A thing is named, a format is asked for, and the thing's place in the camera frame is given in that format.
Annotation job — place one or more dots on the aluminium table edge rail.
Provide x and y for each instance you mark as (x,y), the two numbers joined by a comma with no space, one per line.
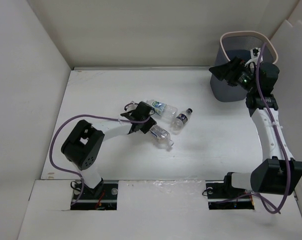
(110,68)

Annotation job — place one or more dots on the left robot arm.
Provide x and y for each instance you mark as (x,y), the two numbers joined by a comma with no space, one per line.
(85,140)

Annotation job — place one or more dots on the small dark label bottle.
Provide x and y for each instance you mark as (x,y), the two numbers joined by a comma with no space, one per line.
(181,120)

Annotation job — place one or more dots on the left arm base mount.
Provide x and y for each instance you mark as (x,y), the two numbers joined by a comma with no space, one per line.
(102,198)

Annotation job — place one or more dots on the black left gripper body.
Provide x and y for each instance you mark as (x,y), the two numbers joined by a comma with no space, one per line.
(145,126)

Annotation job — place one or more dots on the crushed clear water bottle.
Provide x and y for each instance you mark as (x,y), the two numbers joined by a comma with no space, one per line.
(162,137)

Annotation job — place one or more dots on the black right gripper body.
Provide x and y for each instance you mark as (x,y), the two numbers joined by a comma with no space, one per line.
(241,77)

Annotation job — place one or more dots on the green-blue label clear bottle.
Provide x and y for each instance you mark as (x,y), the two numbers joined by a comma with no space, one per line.
(165,112)

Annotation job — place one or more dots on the grey mesh waste bin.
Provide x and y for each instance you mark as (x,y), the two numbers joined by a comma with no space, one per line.
(242,55)

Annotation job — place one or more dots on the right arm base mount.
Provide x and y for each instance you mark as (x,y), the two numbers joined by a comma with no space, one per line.
(222,197)

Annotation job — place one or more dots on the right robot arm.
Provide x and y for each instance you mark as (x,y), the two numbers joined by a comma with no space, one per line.
(279,173)

